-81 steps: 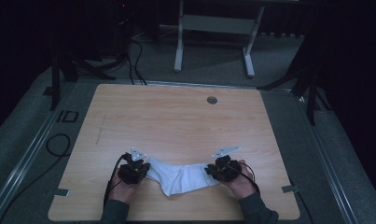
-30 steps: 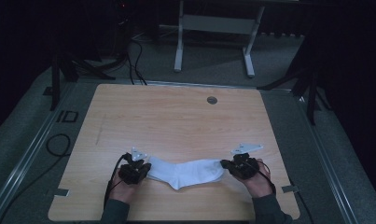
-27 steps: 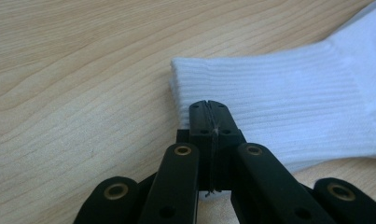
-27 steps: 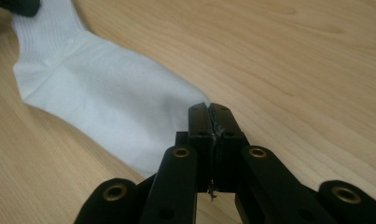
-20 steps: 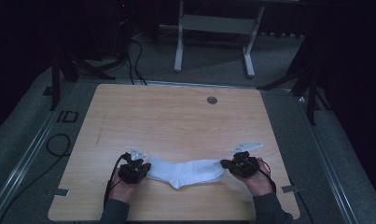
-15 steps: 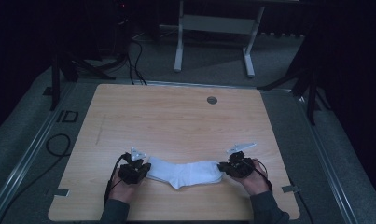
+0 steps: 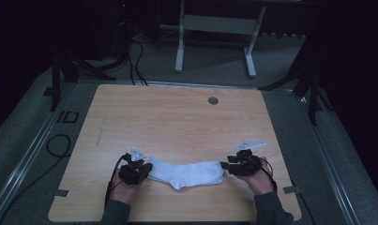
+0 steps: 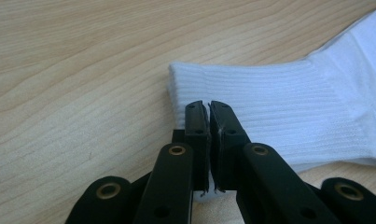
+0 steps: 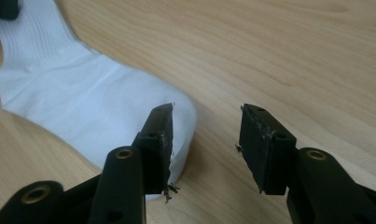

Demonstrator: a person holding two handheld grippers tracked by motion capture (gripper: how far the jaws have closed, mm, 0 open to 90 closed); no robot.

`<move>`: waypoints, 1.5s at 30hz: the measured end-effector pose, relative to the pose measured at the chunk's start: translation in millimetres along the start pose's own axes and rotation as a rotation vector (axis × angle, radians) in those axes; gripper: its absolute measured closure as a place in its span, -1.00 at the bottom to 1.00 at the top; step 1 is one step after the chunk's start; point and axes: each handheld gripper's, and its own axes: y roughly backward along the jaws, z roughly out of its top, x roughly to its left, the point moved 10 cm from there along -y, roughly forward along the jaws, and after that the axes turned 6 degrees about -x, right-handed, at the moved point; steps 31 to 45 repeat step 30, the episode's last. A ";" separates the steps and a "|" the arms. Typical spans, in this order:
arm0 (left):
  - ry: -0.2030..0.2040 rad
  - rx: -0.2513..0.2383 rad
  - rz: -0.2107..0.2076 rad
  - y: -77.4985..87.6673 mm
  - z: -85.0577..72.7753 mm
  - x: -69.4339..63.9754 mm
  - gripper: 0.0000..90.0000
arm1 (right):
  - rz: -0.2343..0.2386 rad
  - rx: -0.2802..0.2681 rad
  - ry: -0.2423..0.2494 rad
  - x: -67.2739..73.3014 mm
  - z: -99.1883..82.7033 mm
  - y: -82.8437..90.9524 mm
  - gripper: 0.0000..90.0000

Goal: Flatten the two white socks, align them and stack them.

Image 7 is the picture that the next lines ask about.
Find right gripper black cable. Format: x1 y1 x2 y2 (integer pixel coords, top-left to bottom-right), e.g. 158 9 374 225
254 157 279 193

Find black floor tape marking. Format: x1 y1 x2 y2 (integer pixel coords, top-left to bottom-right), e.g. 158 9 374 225
55 110 80 124

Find black tripod stand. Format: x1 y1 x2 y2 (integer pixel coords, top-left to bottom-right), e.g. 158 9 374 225
42 46 117 113
258 62 335 128

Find person's left hand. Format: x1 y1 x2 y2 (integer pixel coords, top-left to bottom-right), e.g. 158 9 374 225
109 170 147 206

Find white metal desk frame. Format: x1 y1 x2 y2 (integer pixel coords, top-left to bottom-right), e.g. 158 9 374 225
174 0 267 79

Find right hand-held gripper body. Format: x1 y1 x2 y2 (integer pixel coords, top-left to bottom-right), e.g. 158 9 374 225
227 141 267 177

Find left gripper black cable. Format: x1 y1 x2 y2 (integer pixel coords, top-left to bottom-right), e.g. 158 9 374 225
104 153 130 208

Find metal floor rail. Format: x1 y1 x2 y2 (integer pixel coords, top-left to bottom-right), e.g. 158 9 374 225
114 79 295 94
297 96 363 225
0 82 77 221

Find person's right hand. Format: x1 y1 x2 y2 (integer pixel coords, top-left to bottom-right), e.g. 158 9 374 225
235 156 276 197

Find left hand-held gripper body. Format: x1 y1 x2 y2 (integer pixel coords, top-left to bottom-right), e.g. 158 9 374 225
118 146 153 187

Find black floor cables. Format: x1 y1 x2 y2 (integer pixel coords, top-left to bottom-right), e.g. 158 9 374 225
126 37 149 86

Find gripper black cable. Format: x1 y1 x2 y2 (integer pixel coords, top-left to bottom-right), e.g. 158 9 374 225
254 157 279 193
104 153 130 208

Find looped black floor cable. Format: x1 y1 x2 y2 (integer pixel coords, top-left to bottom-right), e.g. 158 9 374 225
0 133 72 225

